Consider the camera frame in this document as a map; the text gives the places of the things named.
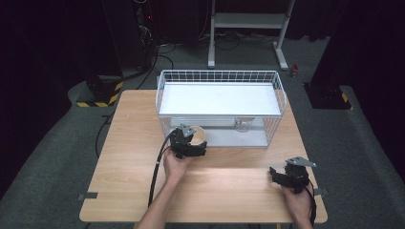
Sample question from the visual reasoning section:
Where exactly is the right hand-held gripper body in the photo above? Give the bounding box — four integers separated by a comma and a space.
285, 156, 318, 195

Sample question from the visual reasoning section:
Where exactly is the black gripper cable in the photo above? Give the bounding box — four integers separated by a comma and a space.
304, 183, 318, 227
147, 132, 176, 208

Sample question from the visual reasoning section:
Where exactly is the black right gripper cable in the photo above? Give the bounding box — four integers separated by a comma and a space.
304, 183, 318, 227

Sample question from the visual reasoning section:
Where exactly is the white metal stand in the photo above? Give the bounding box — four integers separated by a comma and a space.
206, 0, 296, 72

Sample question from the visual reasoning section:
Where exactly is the person's left hand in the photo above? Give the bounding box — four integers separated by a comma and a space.
162, 148, 196, 186

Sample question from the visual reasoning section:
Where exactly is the clear glass cup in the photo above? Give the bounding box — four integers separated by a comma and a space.
234, 116, 256, 134

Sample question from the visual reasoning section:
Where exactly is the black stand with striped base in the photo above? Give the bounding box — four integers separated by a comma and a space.
303, 0, 354, 111
75, 0, 125, 109

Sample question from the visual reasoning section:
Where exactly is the white wire shelf rack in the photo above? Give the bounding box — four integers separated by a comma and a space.
155, 70, 288, 149

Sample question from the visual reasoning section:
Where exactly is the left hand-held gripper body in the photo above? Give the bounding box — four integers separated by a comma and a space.
168, 123, 197, 159

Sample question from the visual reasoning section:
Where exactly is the thin black floor cable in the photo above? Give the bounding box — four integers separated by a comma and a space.
95, 114, 113, 159

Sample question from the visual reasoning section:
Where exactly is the tan paper cup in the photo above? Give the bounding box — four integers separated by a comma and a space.
190, 125, 207, 147

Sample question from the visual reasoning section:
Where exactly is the person's right hand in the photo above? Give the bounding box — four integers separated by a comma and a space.
282, 185, 315, 224

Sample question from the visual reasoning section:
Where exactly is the black equipment stand with cables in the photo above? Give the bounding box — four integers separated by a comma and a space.
133, 0, 160, 72

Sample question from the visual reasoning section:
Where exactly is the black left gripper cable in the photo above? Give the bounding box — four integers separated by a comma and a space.
147, 132, 176, 208

